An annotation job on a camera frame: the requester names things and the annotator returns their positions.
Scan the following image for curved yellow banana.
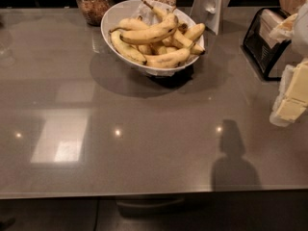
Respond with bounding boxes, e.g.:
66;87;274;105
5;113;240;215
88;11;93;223
120;13;178;45

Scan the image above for front bottom yellow banana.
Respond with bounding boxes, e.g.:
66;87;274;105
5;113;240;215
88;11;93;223
145;42;194;68

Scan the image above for long diagonal yellow banana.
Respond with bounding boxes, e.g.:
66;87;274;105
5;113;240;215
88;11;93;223
142;0;196;48

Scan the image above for back left yellow banana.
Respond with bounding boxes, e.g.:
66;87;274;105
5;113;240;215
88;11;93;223
109;18;148;33

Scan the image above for right small yellow banana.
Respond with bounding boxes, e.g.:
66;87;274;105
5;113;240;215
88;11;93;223
184;23;206;41

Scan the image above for white stand holder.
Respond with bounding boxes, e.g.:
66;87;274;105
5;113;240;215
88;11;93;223
190;0;230;35

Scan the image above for left front yellow banana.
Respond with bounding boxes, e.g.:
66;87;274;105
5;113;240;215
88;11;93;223
110;30;147;65

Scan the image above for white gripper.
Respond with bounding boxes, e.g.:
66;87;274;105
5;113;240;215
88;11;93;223
269;2;308;127

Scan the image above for white ceramic bowl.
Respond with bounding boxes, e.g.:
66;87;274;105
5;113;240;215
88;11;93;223
101;0;205;77

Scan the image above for glass jar with nuts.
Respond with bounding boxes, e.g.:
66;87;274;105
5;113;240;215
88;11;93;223
76;0;114;26

